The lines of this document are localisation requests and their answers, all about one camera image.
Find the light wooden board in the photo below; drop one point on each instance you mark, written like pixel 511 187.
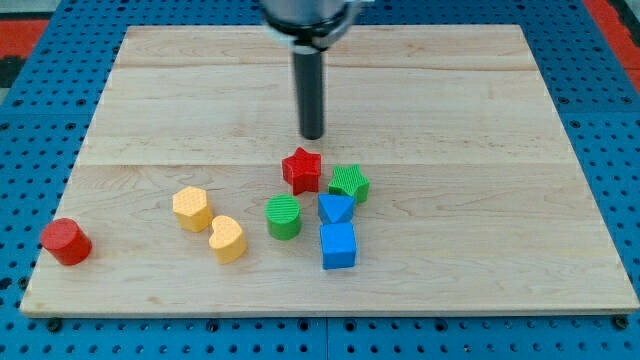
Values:
pixel 477 203

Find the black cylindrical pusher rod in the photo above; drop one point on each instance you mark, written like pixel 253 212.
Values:
pixel 309 83

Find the yellow hexagon block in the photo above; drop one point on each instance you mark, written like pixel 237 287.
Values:
pixel 192 209

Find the green cylinder block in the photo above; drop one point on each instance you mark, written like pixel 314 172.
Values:
pixel 283 216

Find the yellow heart block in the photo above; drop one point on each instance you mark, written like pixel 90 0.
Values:
pixel 227 240

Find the red cylinder block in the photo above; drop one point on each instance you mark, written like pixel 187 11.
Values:
pixel 64 239

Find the blue cube block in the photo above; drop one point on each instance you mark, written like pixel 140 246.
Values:
pixel 338 245

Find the red star block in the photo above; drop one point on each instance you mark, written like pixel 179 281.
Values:
pixel 302 171

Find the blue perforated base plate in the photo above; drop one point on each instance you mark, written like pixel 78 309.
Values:
pixel 49 107

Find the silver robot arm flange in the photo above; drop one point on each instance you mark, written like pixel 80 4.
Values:
pixel 309 26

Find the green star block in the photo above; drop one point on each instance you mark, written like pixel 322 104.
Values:
pixel 349 181

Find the blue triangle block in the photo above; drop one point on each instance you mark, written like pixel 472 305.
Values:
pixel 335 208

